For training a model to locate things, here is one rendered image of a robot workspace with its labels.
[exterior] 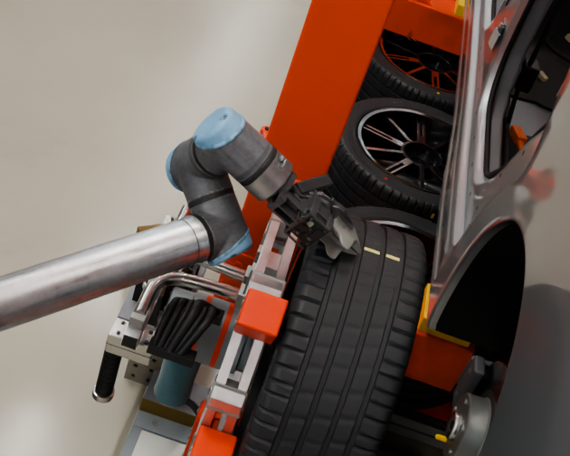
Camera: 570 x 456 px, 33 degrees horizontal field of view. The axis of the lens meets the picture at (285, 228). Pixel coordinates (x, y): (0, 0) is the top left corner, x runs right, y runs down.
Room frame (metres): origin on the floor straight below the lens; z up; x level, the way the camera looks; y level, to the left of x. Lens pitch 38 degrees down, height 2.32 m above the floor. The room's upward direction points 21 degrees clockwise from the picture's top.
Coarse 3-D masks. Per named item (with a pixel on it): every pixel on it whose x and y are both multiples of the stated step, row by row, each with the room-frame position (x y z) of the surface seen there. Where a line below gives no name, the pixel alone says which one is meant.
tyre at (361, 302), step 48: (384, 240) 1.55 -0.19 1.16; (336, 288) 1.36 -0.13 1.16; (384, 288) 1.40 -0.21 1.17; (288, 336) 1.26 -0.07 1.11; (336, 336) 1.28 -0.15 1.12; (384, 336) 1.31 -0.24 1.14; (288, 384) 1.20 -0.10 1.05; (336, 384) 1.22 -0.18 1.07; (384, 384) 1.24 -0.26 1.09; (288, 432) 1.16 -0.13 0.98; (336, 432) 1.17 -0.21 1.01; (384, 432) 1.20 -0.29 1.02
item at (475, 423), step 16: (496, 368) 1.55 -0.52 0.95; (496, 384) 1.50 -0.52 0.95; (464, 400) 1.47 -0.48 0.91; (480, 400) 1.47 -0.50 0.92; (496, 400) 1.45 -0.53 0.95; (464, 416) 1.43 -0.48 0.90; (480, 416) 1.42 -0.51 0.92; (464, 432) 1.39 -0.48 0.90; (480, 432) 1.40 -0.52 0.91; (448, 448) 1.41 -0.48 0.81; (464, 448) 1.37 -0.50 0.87; (480, 448) 1.38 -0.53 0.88
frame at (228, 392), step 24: (264, 240) 1.48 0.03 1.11; (288, 240) 1.49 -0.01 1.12; (264, 264) 1.40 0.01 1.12; (288, 264) 1.42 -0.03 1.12; (264, 288) 1.34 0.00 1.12; (240, 336) 1.27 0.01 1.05; (216, 384) 1.20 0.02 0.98; (240, 384) 1.21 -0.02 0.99; (216, 408) 1.19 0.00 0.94; (240, 408) 1.19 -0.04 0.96
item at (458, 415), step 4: (456, 412) 1.46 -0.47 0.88; (460, 412) 1.46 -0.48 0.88; (452, 416) 1.46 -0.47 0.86; (456, 416) 1.44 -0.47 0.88; (460, 416) 1.44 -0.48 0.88; (452, 420) 1.46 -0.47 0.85; (456, 420) 1.43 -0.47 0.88; (460, 420) 1.43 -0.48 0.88; (448, 424) 1.46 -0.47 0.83; (452, 424) 1.44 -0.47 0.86; (456, 424) 1.42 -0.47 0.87; (460, 424) 1.43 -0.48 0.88; (448, 428) 1.45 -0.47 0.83; (452, 428) 1.42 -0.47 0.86; (456, 428) 1.42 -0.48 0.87; (448, 432) 1.44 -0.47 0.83; (452, 432) 1.41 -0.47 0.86; (456, 432) 1.41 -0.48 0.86; (448, 436) 1.42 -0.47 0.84; (452, 436) 1.41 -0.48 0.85; (452, 440) 1.41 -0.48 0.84
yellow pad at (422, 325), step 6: (426, 288) 2.00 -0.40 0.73; (426, 294) 1.97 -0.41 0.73; (426, 300) 1.95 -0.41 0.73; (426, 306) 1.93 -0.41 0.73; (426, 312) 1.90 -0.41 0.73; (420, 318) 1.90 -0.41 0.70; (426, 318) 1.88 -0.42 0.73; (420, 324) 1.88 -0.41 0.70; (420, 330) 1.88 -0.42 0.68; (426, 330) 1.88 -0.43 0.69; (432, 330) 1.88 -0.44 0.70; (438, 336) 1.88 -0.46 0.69; (444, 336) 1.88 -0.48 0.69; (450, 336) 1.88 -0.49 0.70; (456, 342) 1.89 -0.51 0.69; (462, 342) 1.89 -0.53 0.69; (468, 342) 1.89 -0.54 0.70
